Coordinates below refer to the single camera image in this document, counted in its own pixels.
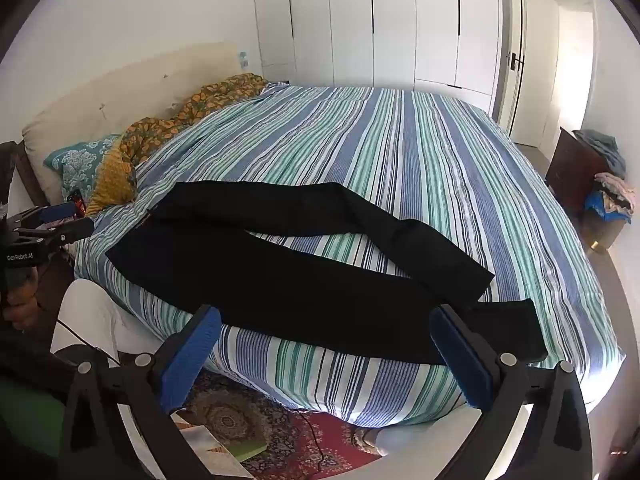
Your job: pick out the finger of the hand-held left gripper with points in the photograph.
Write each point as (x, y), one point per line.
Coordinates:
(52, 211)
(65, 232)

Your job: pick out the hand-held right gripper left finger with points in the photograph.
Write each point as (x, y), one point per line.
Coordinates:
(192, 355)

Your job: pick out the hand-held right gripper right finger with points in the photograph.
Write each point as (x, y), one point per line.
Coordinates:
(460, 355)

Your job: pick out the black pants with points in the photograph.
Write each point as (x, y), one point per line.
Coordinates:
(250, 270)

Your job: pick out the person's left hand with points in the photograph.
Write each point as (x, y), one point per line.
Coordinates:
(20, 312)

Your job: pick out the red and black packet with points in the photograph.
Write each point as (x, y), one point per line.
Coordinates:
(77, 201)

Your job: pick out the teal patterned pillow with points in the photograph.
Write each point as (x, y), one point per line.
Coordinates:
(75, 160)

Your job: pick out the white paper sheets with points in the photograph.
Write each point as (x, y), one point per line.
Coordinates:
(205, 442)

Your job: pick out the white bed base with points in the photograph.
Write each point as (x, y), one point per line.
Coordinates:
(425, 442)

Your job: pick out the green book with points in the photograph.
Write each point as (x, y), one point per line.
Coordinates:
(250, 451)

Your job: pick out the yellow floral blanket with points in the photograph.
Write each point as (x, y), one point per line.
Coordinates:
(150, 135)

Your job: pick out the red patterned rug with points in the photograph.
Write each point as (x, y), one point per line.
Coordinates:
(300, 440)

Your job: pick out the cream padded headboard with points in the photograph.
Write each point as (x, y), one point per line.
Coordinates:
(125, 90)

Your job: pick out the striped bed cover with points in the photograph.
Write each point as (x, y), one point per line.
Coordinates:
(400, 160)

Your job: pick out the blue cloth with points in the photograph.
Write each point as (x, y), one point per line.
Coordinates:
(600, 205)

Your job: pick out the dark wooden dresser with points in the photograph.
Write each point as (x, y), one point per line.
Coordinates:
(570, 170)

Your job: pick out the pink garment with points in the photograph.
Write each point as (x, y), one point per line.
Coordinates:
(615, 185)

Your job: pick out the grey blue garment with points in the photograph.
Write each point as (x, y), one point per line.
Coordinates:
(602, 147)

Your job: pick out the white door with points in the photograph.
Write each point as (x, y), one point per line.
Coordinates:
(512, 35)

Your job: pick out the white wardrobe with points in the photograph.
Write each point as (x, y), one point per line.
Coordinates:
(350, 20)

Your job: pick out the wall socket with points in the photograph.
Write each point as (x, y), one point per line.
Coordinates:
(243, 58)

